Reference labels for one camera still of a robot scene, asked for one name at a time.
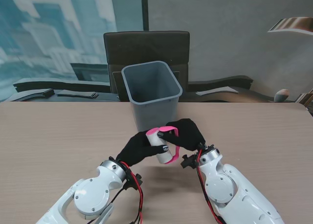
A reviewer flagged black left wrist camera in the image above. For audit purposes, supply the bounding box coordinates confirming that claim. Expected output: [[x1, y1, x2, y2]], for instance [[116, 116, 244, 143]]
[[124, 174, 144, 190]]

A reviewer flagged grey plastic waste bin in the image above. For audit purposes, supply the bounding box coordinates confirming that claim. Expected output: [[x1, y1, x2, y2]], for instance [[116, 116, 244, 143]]
[[121, 60, 183, 133]]

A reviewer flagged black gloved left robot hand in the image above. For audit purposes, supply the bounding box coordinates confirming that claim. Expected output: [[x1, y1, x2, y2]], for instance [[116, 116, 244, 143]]
[[116, 130, 170, 166]]

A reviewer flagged dark grey sheet stack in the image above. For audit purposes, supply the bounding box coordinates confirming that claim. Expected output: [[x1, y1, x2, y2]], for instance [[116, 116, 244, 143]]
[[56, 91, 100, 99]]

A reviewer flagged dark grey back table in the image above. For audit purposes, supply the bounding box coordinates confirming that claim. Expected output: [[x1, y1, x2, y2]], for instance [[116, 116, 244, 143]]
[[4, 86, 298, 103]]

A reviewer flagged curved wooden panel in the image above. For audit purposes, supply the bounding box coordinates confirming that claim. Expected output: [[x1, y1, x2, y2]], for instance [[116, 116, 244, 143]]
[[267, 17, 313, 36]]

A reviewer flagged white lint roll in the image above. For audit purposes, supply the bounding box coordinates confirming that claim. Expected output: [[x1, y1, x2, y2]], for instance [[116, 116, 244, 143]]
[[146, 133, 175, 164]]

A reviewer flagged red black arm cable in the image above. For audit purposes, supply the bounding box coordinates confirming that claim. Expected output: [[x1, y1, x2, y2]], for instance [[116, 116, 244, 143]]
[[85, 161, 145, 224], [195, 149, 228, 224]]

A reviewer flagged small wooden furniture piece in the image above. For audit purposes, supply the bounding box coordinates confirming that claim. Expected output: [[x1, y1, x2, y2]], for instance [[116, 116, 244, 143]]
[[294, 88, 313, 105]]

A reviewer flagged dark brown office chair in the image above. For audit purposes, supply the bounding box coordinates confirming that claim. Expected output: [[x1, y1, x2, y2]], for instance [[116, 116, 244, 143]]
[[103, 30, 190, 102]]

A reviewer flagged red black left arm cable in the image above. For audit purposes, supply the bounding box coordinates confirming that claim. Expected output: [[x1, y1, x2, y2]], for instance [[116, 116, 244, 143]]
[[85, 161, 145, 224]]

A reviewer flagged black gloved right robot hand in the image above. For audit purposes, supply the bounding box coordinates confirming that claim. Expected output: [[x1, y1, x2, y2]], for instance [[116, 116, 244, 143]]
[[157, 118, 205, 152]]

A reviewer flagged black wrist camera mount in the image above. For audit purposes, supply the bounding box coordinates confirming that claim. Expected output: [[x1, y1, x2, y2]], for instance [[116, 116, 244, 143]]
[[180, 154, 199, 169]]

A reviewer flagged red black right arm cable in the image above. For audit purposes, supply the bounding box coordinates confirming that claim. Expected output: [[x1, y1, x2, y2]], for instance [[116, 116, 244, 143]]
[[195, 149, 228, 224]]

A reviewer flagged light grey sheet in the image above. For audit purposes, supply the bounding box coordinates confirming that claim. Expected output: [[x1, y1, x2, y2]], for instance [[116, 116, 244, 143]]
[[195, 86, 239, 96]]

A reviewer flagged black vertical window frame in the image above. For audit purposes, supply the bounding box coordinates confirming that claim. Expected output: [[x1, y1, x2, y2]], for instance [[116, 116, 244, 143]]
[[141, 0, 149, 31]]

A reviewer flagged black curved board stack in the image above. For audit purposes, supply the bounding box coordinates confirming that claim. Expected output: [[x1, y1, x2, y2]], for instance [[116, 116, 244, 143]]
[[187, 75, 254, 92], [12, 77, 111, 93]]

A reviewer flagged grey rounded object brown top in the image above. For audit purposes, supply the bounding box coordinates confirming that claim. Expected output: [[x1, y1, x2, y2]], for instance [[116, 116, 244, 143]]
[[273, 89, 291, 103]]

